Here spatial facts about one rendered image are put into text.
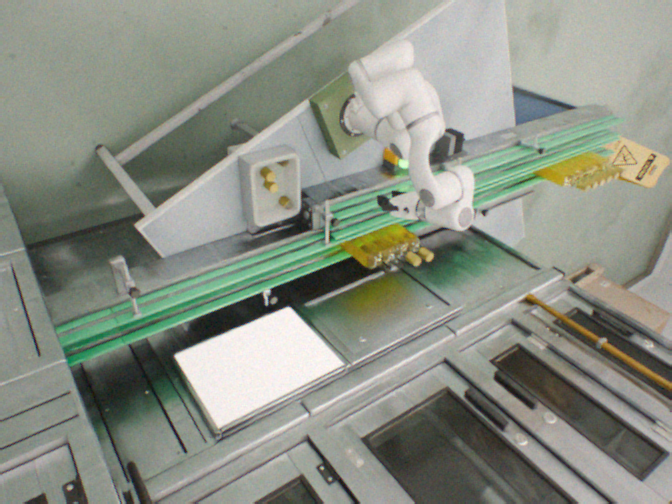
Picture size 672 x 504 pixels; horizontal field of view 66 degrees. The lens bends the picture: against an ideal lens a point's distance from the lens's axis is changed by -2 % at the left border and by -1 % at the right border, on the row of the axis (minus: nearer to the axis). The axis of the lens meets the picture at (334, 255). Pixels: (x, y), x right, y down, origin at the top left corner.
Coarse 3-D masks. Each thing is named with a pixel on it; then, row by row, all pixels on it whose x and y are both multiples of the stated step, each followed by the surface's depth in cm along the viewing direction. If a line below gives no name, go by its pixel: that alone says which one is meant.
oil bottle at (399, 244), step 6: (384, 228) 186; (378, 234) 183; (384, 234) 183; (390, 234) 183; (396, 234) 183; (390, 240) 179; (396, 240) 180; (402, 240) 180; (396, 246) 177; (402, 246) 177; (396, 252) 178
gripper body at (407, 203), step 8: (416, 192) 142; (392, 200) 139; (400, 200) 137; (408, 200) 136; (416, 200) 135; (400, 208) 137; (408, 208) 135; (416, 208) 133; (400, 216) 138; (408, 216) 135; (416, 216) 134
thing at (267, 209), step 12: (288, 156) 162; (252, 168) 157; (276, 168) 170; (288, 168) 170; (252, 180) 159; (264, 180) 170; (276, 180) 173; (288, 180) 173; (300, 180) 169; (252, 192) 161; (264, 192) 172; (276, 192) 175; (288, 192) 176; (300, 192) 172; (252, 204) 164; (264, 204) 175; (276, 204) 178; (288, 204) 178; (300, 204) 174; (264, 216) 172; (276, 216) 173; (288, 216) 174
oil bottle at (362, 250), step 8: (352, 240) 179; (360, 240) 179; (344, 248) 183; (352, 248) 178; (360, 248) 175; (368, 248) 175; (376, 248) 175; (360, 256) 176; (368, 256) 172; (376, 256) 172; (368, 264) 173
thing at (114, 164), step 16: (352, 0) 221; (320, 16) 220; (336, 16) 220; (304, 32) 215; (288, 48) 215; (256, 64) 210; (240, 80) 209; (208, 96) 205; (192, 112) 204; (160, 128) 201; (144, 144) 199; (112, 160) 196; (128, 160) 198; (128, 176) 184; (128, 192) 177; (144, 208) 168
